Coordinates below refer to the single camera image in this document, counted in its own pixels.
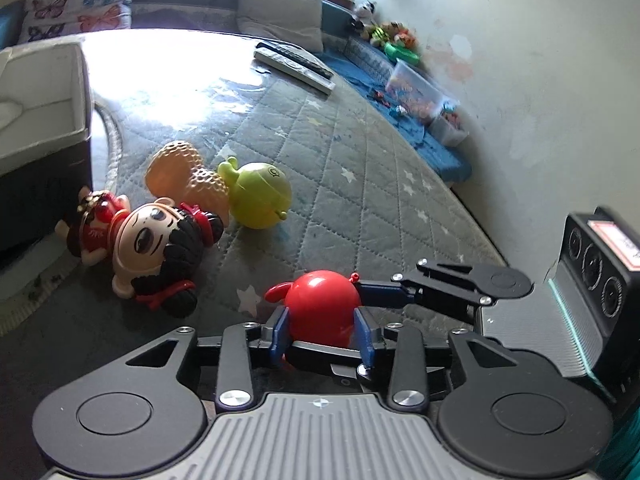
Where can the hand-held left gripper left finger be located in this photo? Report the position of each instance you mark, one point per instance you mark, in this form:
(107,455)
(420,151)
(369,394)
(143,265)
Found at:
(280,335)

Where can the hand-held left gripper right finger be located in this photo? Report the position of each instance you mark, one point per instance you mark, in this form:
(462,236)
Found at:
(365,335)

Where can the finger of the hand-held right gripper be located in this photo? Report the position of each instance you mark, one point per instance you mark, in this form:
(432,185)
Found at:
(380,292)
(320,352)

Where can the red ball toy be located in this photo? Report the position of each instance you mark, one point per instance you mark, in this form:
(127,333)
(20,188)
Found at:
(320,305)

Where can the green round alien toy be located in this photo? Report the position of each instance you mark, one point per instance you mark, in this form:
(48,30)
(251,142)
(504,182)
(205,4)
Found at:
(260,195)

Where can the black-haired doll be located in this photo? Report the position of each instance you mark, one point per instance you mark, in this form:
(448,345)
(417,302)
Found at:
(145,240)

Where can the peach bumpy squeeze toy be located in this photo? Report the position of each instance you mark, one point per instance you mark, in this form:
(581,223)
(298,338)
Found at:
(175,170)

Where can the black cardboard shoe box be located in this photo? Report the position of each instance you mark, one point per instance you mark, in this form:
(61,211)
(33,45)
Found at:
(40,125)

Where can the blue sofa mat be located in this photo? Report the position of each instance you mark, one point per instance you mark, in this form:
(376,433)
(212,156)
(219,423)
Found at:
(430,150)

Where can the small clear toy bin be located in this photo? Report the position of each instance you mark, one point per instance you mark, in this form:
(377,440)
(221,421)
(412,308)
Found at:
(450,127)

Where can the large clear toy bin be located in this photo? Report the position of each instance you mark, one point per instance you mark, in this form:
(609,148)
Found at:
(412,87)

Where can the white remote control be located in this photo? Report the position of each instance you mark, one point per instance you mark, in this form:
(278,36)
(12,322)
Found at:
(300,75)

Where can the green plastic toy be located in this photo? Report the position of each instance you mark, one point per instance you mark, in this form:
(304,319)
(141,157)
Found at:
(402,54)

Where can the black remote control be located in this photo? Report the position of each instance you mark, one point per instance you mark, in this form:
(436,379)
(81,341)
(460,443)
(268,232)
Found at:
(295,57)

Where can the orange plush toy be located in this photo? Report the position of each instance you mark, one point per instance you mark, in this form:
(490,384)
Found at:
(402,32)

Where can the black white plush toy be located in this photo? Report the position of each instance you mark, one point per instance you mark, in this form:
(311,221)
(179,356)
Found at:
(365,12)

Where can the grey pillow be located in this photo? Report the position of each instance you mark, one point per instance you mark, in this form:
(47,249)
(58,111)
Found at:
(280,15)

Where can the butterfly print cushion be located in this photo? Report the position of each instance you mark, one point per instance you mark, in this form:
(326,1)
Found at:
(80,0)

